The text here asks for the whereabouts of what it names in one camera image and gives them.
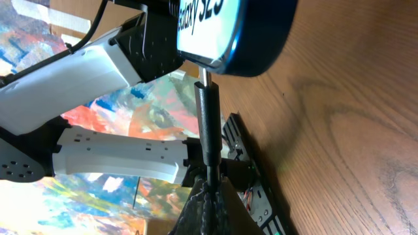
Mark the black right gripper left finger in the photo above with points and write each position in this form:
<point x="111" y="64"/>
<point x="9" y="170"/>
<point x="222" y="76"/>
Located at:
<point x="194" y="218"/>

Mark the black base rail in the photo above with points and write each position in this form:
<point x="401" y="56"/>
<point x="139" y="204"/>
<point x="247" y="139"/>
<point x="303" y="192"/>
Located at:
<point x="250" y="179"/>

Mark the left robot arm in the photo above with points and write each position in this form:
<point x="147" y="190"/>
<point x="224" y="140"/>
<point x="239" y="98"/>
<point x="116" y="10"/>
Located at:
<point x="73" y="113"/>

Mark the blue Galaxy smartphone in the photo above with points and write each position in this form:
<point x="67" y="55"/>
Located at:
<point x="234" y="37"/>

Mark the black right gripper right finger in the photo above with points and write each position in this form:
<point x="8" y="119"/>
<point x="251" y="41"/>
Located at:
<point x="231" y="217"/>

